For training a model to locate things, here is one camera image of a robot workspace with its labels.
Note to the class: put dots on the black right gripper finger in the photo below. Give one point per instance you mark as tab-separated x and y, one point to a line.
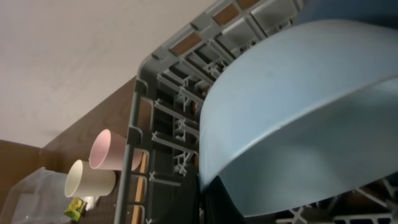
218	206

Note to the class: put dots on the wooden chopstick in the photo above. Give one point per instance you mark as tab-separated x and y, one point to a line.
136	217

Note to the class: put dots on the pink cup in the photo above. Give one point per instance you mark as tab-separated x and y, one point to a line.
107	151

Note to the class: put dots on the white tissue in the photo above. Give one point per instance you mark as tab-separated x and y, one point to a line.
91	202

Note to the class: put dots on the light blue bowl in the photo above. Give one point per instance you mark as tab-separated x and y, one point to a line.
307	114

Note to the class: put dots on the cream cup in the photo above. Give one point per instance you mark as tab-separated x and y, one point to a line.
83	181

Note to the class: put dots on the yellow green snack wrapper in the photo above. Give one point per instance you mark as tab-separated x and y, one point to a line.
75	209

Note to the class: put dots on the dark blue plate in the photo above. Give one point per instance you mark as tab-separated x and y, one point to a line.
376	12

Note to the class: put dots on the grey dishwasher rack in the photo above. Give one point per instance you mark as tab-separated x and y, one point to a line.
171	86

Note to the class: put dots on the clear plastic bin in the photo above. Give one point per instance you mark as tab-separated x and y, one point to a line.
38	198

